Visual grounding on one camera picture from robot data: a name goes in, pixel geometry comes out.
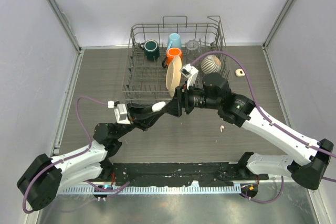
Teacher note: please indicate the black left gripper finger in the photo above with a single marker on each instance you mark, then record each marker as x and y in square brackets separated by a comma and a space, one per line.
[139, 110]
[155, 117]

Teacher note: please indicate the beige plate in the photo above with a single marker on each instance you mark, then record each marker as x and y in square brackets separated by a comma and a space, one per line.
[173, 75]

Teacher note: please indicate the white slotted cable duct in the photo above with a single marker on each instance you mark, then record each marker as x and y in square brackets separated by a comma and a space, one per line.
[194, 188]

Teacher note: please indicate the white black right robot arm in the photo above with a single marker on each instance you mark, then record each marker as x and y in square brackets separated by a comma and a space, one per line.
[305, 159]

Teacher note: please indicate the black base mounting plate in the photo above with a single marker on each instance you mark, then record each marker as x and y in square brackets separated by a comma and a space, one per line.
[208, 174]

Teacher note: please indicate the grey wire dish rack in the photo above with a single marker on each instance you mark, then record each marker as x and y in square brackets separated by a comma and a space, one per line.
[144, 80]

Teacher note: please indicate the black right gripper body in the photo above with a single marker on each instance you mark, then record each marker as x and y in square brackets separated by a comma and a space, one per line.
[193, 97]

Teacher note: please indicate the dark green mug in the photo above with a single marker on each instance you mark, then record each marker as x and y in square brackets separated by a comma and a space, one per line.
[151, 50]

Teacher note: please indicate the white earbud charging case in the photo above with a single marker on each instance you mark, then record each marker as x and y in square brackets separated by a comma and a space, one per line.
[158, 106]

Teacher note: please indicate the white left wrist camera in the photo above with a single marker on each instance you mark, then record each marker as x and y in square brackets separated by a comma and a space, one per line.
[121, 114]

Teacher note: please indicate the light blue mug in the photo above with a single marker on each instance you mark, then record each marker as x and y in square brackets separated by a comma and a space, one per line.
[174, 41]

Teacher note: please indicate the orange mug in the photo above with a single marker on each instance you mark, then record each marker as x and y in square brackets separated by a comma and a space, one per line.
[170, 55]

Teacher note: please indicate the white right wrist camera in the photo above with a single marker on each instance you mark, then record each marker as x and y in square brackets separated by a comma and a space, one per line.
[190, 73]

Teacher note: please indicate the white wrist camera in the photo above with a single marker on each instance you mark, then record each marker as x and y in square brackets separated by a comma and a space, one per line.
[121, 114]
[190, 73]

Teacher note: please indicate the clear glass cup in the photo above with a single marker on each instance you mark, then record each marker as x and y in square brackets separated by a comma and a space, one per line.
[193, 50]

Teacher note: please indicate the beige small earbud case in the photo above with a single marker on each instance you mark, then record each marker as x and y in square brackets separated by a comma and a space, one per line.
[239, 73]

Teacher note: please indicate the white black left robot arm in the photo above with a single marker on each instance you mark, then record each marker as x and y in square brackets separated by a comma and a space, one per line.
[47, 176]

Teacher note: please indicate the striped ceramic bowl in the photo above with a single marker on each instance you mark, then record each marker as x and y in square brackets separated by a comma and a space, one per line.
[211, 64]

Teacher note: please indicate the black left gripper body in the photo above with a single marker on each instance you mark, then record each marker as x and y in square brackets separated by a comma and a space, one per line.
[134, 124]

